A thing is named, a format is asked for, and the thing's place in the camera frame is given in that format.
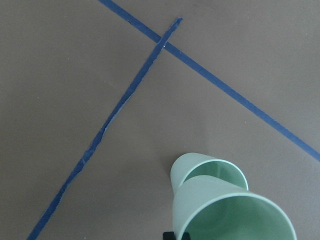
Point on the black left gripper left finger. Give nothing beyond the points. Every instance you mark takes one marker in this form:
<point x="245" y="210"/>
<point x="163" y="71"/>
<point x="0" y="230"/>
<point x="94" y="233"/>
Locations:
<point x="168" y="235"/>

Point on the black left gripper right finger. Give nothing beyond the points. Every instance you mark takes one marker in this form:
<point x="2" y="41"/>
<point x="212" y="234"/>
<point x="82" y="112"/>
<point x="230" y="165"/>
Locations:
<point x="186" y="236"/>

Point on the light green cup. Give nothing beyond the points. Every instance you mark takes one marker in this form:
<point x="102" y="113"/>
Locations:
<point x="194" y="164"/>
<point x="208" y="208"/>

